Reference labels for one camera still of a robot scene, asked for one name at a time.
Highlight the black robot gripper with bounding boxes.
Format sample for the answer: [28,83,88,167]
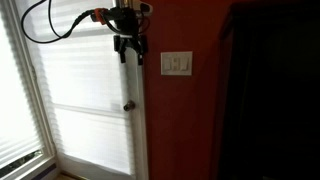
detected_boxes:
[107,7,148,66]

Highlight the white rocker switch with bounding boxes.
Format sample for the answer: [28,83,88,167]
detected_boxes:
[172,58,180,70]
[164,59,171,70]
[181,58,189,71]

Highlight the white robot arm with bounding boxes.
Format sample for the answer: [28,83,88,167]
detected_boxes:
[104,0,153,65]

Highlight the metal door knob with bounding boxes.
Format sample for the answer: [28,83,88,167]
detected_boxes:
[123,100,135,112]

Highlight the white door with blinds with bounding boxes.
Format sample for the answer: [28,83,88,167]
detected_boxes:
[13,0,150,180]

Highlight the white window blind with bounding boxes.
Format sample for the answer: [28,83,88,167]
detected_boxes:
[0,6,43,168]

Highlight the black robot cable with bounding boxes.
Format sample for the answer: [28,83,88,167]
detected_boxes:
[20,0,101,45]

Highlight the white triple switch plate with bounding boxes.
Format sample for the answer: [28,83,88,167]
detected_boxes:
[161,51,193,76]

